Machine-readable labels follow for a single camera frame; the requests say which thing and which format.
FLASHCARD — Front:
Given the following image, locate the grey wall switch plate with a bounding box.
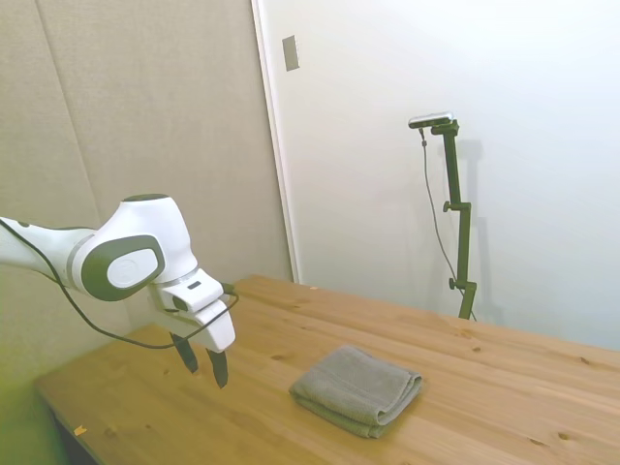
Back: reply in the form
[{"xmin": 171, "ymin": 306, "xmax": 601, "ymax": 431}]
[{"xmin": 282, "ymin": 34, "xmax": 300, "ymax": 73}]

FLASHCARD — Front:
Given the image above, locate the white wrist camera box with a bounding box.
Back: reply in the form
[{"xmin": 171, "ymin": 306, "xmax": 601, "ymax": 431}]
[{"xmin": 159, "ymin": 273, "xmax": 227, "ymax": 314}]

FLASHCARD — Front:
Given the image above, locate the dark green camera stand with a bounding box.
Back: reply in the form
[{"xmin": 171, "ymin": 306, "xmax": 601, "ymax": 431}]
[{"xmin": 430, "ymin": 120, "xmax": 479, "ymax": 321}]

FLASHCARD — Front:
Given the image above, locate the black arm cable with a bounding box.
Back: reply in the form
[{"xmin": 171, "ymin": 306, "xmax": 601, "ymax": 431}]
[{"xmin": 0, "ymin": 218, "xmax": 240, "ymax": 351}]

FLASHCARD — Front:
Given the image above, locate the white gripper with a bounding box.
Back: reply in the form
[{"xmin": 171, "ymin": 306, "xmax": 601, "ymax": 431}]
[{"xmin": 147, "ymin": 271, "xmax": 237, "ymax": 390}]

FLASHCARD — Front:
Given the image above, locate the grey exterior camera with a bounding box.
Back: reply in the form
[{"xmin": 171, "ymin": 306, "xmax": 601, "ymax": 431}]
[{"xmin": 408, "ymin": 110, "xmax": 455, "ymax": 130}]

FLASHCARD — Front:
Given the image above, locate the grey towel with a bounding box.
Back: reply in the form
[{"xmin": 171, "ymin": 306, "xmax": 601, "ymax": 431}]
[{"xmin": 288, "ymin": 344, "xmax": 423, "ymax": 441}]

